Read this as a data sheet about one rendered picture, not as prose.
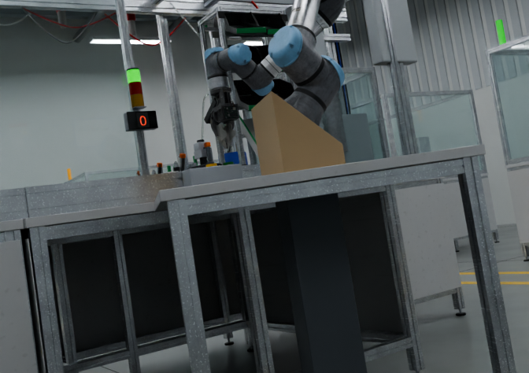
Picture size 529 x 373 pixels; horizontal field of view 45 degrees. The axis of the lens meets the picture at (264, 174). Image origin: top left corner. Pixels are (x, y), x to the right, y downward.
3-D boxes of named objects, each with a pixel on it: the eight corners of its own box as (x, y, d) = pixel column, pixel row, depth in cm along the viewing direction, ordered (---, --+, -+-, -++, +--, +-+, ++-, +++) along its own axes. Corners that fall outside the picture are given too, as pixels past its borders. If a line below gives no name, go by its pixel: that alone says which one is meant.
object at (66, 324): (392, 310, 442) (371, 186, 448) (72, 401, 323) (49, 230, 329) (356, 308, 473) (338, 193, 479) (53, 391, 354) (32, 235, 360)
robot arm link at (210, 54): (213, 45, 230) (198, 51, 236) (218, 75, 229) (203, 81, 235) (230, 46, 236) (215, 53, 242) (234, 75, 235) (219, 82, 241)
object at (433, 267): (468, 314, 387) (443, 172, 393) (323, 360, 327) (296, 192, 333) (390, 310, 444) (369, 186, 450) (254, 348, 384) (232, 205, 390)
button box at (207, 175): (244, 179, 233) (241, 162, 234) (192, 186, 222) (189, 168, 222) (234, 182, 239) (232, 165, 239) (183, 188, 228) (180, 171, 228)
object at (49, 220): (396, 179, 271) (394, 171, 272) (26, 228, 190) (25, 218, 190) (232, 210, 390) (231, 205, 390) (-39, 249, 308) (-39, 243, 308)
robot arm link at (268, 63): (350, -2, 237) (255, 92, 243) (333, -24, 232) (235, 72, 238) (363, 5, 227) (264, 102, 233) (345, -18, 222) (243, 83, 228)
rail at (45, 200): (270, 188, 247) (265, 160, 248) (29, 219, 199) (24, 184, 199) (262, 190, 251) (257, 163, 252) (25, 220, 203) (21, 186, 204)
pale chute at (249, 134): (288, 156, 262) (290, 146, 260) (258, 159, 257) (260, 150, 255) (263, 118, 282) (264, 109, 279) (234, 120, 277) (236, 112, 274)
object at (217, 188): (486, 153, 179) (484, 143, 179) (160, 201, 161) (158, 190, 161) (390, 178, 247) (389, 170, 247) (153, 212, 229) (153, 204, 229)
